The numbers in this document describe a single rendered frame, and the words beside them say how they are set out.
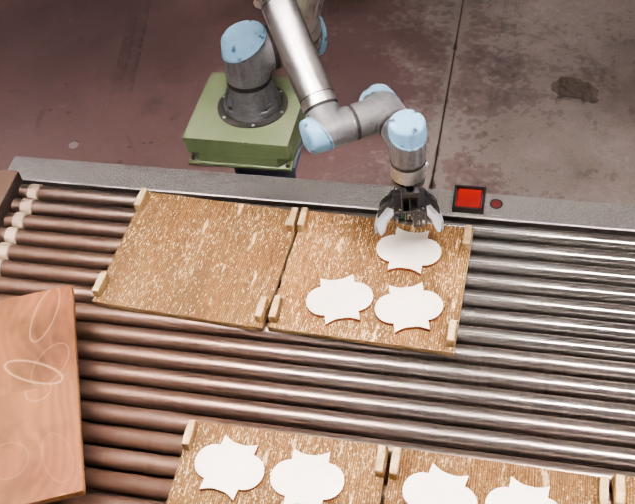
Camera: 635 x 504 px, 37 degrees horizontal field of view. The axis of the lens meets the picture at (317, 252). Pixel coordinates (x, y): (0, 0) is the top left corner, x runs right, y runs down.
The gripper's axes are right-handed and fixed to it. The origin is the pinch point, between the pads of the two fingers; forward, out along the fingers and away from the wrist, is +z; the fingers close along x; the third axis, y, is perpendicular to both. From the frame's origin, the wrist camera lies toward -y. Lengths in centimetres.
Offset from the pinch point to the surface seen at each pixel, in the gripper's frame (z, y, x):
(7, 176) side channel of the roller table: 5, -31, -101
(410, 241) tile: 4.9, -0.5, 0.4
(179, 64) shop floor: 100, -190, -89
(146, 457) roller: 8, 50, -57
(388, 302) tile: 4.9, 16.6, -5.7
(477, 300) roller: 8.1, 15.1, 14.1
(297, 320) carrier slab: 6.0, 19.2, -26.0
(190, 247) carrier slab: 6, -4, -52
